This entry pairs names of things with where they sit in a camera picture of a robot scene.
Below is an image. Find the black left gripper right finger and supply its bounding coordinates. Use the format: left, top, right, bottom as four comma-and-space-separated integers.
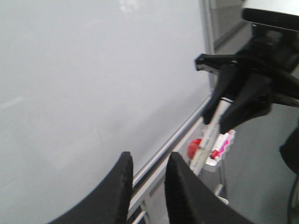
164, 152, 252, 224

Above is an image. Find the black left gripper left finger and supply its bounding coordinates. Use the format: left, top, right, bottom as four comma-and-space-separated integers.
51, 152, 133, 224

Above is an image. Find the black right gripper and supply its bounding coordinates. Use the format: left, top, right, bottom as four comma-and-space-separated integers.
195, 54, 299, 133

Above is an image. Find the white whiteboard marker pen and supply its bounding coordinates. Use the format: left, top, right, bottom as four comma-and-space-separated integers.
190, 98, 233, 176

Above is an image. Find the red round magnet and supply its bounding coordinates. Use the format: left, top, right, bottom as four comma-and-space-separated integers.
187, 139, 202, 160

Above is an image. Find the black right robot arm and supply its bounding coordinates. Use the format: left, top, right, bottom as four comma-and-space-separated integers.
195, 0, 299, 134

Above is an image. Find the large white whiteboard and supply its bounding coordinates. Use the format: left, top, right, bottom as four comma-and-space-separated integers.
0, 0, 210, 224

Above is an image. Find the white metal stand frame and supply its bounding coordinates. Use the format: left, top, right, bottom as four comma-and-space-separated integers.
128, 119, 227, 224

